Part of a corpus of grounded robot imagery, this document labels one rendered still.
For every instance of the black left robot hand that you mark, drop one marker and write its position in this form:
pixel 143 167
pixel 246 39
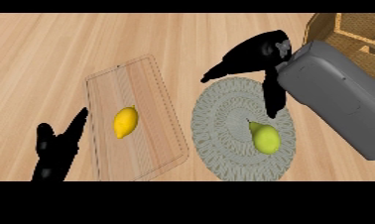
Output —
pixel 57 148

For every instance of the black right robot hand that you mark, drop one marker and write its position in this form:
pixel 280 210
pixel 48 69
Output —
pixel 253 56

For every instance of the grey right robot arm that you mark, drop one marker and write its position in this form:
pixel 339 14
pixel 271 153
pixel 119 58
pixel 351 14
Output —
pixel 326 89

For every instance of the brown wicker basket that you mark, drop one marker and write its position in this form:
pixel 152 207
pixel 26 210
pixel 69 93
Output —
pixel 348 33

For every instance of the round grey woven placemat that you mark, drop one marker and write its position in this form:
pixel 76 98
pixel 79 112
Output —
pixel 228 129

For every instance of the green pear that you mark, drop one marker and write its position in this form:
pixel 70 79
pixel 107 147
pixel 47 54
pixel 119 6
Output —
pixel 265 138

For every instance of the yellow lemon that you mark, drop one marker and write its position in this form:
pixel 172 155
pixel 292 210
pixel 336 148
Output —
pixel 125 122

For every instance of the wooden cutting board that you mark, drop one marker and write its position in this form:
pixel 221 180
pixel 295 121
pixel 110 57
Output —
pixel 135 115

